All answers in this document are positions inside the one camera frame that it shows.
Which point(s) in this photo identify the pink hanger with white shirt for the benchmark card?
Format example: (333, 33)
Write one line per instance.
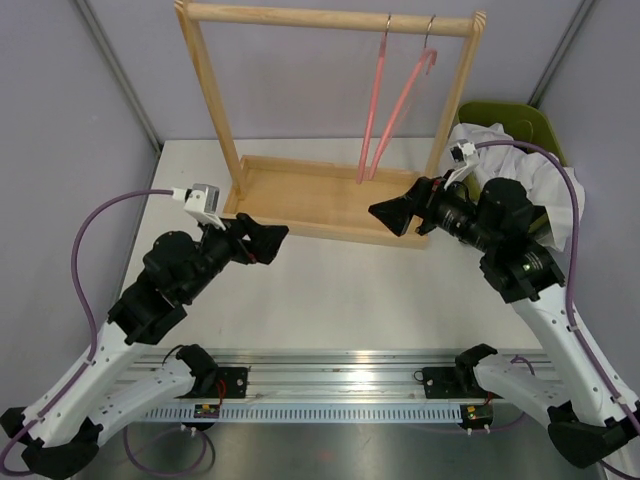
(375, 90)

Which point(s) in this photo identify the white shirt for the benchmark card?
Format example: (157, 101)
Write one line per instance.
(543, 183)

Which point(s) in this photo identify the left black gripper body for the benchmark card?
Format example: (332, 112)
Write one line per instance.
(230, 248)

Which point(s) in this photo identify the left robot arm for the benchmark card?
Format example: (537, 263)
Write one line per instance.
(63, 432)

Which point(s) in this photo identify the pink hanger with black shirt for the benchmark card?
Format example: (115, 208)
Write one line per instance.
(424, 65)

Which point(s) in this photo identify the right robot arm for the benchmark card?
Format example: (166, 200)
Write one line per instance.
(593, 413)

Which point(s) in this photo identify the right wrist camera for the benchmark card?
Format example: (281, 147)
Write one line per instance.
(465, 158)

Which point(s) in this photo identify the aluminium mounting rail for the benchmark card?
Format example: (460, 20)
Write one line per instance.
(329, 387)

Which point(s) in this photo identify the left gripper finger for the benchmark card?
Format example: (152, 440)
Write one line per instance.
(265, 242)
(247, 225)

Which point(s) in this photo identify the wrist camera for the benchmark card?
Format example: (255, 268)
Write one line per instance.
(200, 202)
(465, 158)

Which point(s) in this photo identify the green plastic basket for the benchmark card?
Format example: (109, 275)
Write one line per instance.
(522, 123)

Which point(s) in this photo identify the wooden clothes rack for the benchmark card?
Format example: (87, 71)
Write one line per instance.
(286, 86)

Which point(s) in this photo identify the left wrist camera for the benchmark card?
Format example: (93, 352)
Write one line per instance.
(200, 202)

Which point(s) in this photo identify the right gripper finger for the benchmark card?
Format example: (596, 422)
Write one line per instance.
(397, 213)
(417, 222)

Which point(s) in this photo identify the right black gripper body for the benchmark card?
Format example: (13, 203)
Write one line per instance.
(446, 209)

